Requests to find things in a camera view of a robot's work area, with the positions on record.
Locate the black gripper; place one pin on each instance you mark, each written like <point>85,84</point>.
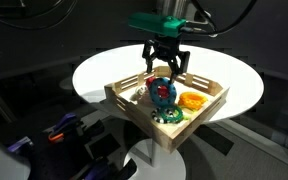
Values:
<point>166,48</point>

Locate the wooden slatted tray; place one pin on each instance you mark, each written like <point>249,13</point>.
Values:
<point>157,133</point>

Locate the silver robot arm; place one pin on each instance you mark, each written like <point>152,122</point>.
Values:
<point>174,6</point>

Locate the black floor mat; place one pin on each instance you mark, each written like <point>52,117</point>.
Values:
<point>214,140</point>
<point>100,145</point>

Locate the orange clip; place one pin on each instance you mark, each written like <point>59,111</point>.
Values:
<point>55,136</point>

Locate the white table pedestal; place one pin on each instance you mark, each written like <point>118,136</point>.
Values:
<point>170,166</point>

